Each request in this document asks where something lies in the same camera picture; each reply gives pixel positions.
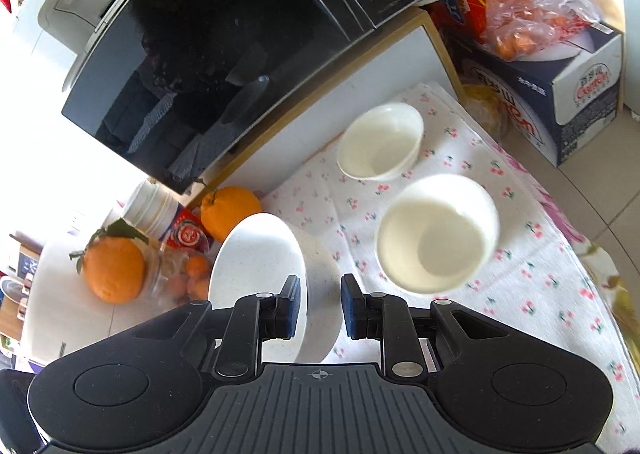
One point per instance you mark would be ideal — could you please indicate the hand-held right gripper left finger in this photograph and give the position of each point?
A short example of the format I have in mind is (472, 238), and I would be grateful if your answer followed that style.
(290, 309)

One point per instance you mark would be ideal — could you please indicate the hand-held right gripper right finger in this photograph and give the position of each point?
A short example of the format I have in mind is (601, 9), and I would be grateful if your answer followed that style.
(352, 306)

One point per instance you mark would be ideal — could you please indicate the bright white bowl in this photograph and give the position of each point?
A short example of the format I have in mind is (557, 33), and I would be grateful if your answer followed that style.
(255, 274)

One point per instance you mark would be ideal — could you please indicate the cream bowl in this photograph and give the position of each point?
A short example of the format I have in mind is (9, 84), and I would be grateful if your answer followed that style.
(435, 239)
(380, 139)

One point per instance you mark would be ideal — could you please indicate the glass jar of small oranges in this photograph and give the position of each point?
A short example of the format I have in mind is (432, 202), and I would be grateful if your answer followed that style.
(182, 279)

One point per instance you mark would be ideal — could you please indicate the stack of paper cups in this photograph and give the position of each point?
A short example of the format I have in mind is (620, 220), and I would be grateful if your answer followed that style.
(150, 209)

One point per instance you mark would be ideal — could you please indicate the large orange with leaves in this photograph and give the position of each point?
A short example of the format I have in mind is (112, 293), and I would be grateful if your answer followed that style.
(112, 269)

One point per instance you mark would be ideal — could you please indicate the cherry print tablecloth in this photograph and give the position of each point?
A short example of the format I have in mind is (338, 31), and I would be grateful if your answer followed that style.
(450, 144)

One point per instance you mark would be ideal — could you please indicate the white wood-edged shelf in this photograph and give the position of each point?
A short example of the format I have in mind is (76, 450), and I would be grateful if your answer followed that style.
(360, 74)

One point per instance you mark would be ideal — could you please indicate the white air fryer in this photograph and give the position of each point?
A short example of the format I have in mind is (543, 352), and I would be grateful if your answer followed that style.
(55, 294)

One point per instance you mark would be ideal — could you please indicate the black microwave oven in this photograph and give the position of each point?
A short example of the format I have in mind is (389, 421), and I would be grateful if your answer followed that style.
(225, 34)

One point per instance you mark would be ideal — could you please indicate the navy and white cardboard box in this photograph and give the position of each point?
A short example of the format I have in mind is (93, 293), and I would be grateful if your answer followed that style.
(575, 99)

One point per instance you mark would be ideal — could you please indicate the plastic bag of oranges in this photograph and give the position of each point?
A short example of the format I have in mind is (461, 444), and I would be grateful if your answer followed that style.
(540, 9)

